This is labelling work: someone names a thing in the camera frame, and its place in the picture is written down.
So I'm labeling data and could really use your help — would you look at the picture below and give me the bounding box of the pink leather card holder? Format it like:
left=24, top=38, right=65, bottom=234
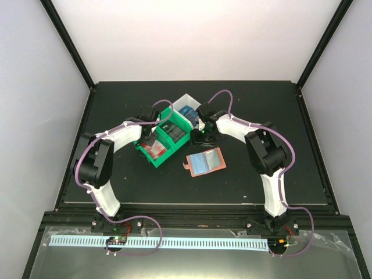
left=183, top=147, right=227, bottom=177

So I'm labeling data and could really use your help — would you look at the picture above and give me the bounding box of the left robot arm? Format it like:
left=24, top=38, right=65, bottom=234
left=71, top=106, right=160, bottom=232

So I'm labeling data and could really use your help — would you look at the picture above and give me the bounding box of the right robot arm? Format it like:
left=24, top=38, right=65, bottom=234
left=196, top=103, right=294, bottom=234

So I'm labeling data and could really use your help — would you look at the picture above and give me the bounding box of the red credit card stack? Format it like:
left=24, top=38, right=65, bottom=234
left=144, top=140, right=167, bottom=161

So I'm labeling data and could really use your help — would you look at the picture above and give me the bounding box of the green bin with red cards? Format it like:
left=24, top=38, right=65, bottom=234
left=134, top=133, right=175, bottom=168

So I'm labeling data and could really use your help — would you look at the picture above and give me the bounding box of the black credit card stack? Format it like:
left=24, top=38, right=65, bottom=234
left=161, top=121, right=186, bottom=143

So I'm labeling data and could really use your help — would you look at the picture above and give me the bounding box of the green bin with black cards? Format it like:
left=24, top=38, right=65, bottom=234
left=155, top=111, right=192, bottom=152

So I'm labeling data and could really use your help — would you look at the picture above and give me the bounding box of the blue credit card stack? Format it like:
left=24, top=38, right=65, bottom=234
left=178, top=105, right=199, bottom=127

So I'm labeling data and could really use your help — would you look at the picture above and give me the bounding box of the white bin with blue cards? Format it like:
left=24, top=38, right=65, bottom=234
left=173, top=94, right=201, bottom=129

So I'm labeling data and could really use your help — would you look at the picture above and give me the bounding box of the left circuit board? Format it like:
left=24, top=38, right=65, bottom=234
left=105, top=236, right=127, bottom=246

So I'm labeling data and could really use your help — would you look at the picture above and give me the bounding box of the circuit board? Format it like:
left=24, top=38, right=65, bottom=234
left=267, top=238, right=292, bottom=249
left=105, top=236, right=127, bottom=246

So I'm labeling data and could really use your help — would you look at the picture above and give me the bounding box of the right circuit board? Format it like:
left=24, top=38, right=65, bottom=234
left=267, top=238, right=292, bottom=249

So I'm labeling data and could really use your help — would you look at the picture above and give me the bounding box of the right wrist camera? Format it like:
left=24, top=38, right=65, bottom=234
left=198, top=118, right=206, bottom=133

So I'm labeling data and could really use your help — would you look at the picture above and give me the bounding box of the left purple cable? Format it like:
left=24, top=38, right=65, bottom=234
left=74, top=99, right=174, bottom=258

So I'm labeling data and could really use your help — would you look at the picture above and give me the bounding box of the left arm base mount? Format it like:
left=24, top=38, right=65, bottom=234
left=91, top=213, right=144, bottom=235

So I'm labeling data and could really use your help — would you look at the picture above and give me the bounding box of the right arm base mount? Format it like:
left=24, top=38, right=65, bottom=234
left=245, top=213, right=299, bottom=235

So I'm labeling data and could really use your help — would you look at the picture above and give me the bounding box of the white slotted cable duct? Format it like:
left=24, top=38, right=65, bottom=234
left=49, top=235, right=269, bottom=252

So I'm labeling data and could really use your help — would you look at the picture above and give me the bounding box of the right black frame post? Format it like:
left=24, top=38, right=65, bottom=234
left=296, top=0, right=353, bottom=90

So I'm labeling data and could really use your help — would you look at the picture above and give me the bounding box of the black frame post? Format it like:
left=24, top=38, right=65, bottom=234
left=296, top=0, right=353, bottom=90
left=40, top=0, right=95, bottom=90

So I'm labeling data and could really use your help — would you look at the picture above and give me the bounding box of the left black frame post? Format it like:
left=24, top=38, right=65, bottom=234
left=40, top=0, right=95, bottom=90

